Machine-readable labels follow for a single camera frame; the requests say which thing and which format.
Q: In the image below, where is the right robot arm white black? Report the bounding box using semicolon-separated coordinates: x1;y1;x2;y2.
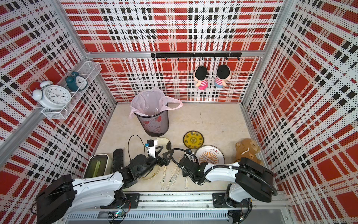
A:
174;155;278;207

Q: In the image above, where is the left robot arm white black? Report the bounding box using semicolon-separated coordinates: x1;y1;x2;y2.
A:
35;151;172;224

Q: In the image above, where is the cream plate with flowers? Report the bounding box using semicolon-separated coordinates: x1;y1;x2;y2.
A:
142;166;160;180

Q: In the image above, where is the cream plate with black mark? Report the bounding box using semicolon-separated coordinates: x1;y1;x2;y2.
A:
155;137;172;151

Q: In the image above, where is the white plate orange sunburst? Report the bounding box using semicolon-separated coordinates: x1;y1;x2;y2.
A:
195;145;225;165

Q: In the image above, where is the yellow patterned plate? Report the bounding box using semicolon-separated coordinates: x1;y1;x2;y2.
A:
183;131;204;149

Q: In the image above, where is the black mesh trash bin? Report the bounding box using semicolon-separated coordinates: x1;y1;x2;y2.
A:
134;103;169;137

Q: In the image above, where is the green circuit board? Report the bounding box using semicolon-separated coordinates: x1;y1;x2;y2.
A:
107;211;125;219

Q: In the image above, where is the brown teddy bear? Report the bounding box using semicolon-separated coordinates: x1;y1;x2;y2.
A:
235;139;264;165

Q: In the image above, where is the pink plastic bin liner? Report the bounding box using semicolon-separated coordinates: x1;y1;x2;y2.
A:
129;87;183;119

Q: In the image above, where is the doll with pink shirt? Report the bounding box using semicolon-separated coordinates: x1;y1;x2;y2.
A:
194;65;208;91

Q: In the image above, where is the doll with striped blue shirt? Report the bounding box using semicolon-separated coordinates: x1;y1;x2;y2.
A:
214;64;232;89

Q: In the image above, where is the teal alarm clock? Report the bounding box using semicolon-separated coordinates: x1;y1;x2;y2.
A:
65;72;88;92

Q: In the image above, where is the white alarm clock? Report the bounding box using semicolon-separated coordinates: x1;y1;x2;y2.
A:
31;80;71;111

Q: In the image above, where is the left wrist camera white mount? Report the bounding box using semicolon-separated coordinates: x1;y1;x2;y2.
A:
145;140;158;158

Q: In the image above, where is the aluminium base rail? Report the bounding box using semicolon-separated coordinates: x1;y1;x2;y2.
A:
60;191;291;224

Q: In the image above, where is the white wire wall shelf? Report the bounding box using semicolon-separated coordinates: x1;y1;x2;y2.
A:
41;61;102;119

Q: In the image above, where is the black wall hook rail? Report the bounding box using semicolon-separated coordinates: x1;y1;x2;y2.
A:
151;52;242;60

